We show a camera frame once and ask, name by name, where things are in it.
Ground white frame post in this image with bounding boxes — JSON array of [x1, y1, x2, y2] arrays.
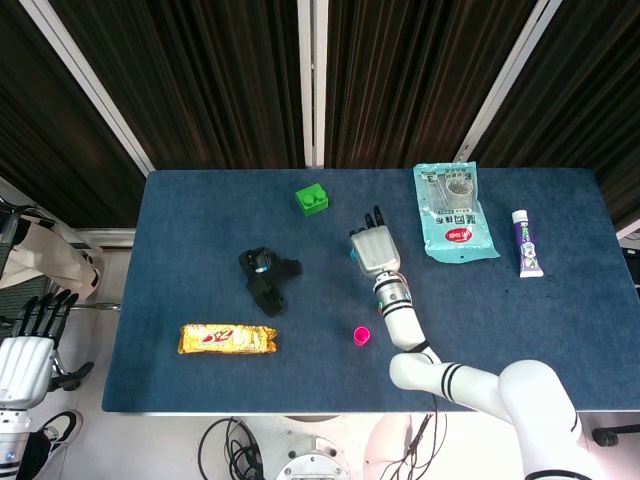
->
[[297, 0, 329, 169], [452, 0, 564, 164], [19, 0, 156, 177]]

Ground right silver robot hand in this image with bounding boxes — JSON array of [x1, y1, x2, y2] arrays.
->
[[347, 204, 404, 277]]

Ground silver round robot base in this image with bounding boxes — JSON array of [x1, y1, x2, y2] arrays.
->
[[274, 414, 351, 480]]

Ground gold biscuit packet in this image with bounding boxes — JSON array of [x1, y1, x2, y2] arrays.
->
[[178, 323, 280, 356]]

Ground purple tube with white cap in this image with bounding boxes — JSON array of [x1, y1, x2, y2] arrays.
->
[[510, 209, 545, 279]]

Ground white table frame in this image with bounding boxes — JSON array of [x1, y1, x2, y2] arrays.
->
[[102, 408, 640, 418]]

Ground blue velvet table cover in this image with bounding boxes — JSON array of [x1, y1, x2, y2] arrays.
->
[[101, 168, 640, 414]]

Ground black floor cables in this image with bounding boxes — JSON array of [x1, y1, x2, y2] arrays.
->
[[198, 416, 266, 480]]

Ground thin dark wire bundle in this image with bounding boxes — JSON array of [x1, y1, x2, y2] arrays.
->
[[384, 413, 471, 480]]

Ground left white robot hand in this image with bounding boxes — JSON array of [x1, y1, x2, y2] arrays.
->
[[0, 292, 95, 404]]

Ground green toy building block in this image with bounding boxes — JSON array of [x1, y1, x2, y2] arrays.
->
[[294, 183, 331, 217]]

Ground dark brown pleated curtain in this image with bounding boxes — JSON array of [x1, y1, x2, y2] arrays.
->
[[0, 0, 640, 231]]

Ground teal cleaning cloth package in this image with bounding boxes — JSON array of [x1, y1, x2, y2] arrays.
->
[[412, 160, 501, 264]]

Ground black and white sneaker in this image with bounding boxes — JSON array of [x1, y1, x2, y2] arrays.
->
[[37, 410, 85, 454]]

